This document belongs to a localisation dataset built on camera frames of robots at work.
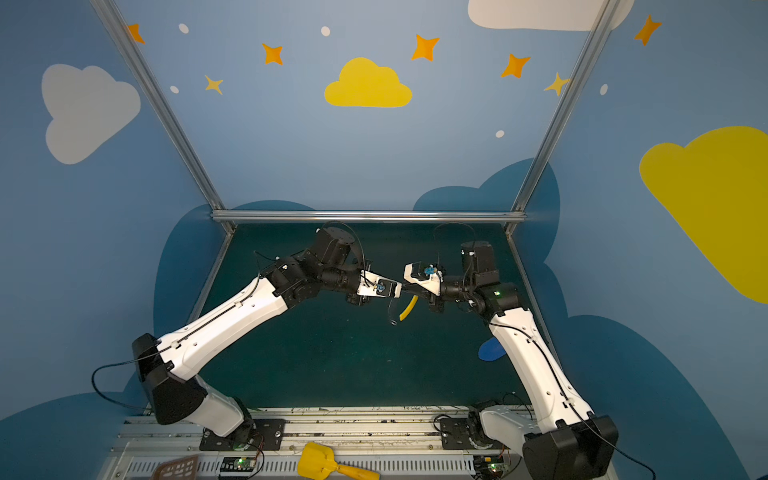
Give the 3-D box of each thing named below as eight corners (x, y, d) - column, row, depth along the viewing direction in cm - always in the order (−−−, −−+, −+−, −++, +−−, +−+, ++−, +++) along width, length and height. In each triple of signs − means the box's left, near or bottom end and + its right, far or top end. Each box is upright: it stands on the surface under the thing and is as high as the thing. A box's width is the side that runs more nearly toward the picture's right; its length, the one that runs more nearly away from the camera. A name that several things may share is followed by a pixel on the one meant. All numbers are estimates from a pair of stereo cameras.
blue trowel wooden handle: (479, 360, 90) (481, 357, 88) (475, 340, 94) (477, 337, 93) (504, 360, 90) (506, 357, 89) (499, 340, 95) (501, 337, 93)
